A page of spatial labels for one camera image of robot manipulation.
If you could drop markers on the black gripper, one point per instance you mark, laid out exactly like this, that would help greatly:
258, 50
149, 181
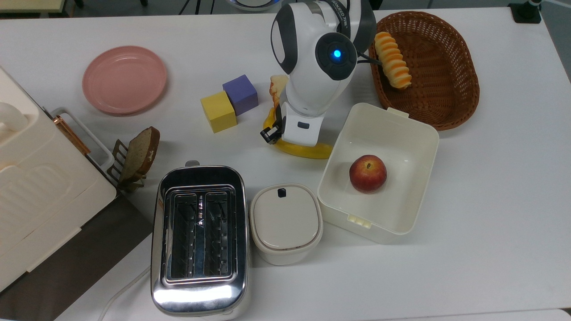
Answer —
279, 119

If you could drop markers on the purple foam cube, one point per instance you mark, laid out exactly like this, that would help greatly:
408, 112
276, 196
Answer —
241, 93

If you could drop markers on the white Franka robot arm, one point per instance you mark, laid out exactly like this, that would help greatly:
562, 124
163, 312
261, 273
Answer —
312, 67

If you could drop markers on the silver two-slot toaster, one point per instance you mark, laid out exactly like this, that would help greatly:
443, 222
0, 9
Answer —
200, 294

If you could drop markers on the white open plastic container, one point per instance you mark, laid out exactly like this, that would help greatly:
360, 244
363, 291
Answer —
401, 200

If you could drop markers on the black table clamp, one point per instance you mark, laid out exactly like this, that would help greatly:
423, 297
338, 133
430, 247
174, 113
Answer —
525, 12

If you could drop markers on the orange striped bread roll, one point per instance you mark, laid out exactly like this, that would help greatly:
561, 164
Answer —
392, 60

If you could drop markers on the yellow foam cube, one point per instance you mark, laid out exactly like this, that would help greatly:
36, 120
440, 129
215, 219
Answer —
218, 111

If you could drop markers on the metal toast rack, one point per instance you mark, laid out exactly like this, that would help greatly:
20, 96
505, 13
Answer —
117, 156

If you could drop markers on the brown bread slice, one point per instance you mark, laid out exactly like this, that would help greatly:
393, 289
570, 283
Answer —
140, 154

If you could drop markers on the bread piece with orange crust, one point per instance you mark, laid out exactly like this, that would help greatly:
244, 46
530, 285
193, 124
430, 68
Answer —
278, 87

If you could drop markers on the pink plate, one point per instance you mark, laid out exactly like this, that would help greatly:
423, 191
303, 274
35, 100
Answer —
125, 80

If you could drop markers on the brown wicker basket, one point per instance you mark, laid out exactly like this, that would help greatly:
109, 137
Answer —
441, 76

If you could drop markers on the red apple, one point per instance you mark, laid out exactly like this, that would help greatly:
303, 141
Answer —
368, 174

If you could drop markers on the yellow toy banana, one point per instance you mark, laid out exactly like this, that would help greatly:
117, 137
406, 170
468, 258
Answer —
308, 152

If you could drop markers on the small cream lidded bin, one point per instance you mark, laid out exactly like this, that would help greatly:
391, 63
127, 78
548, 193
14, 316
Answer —
285, 220

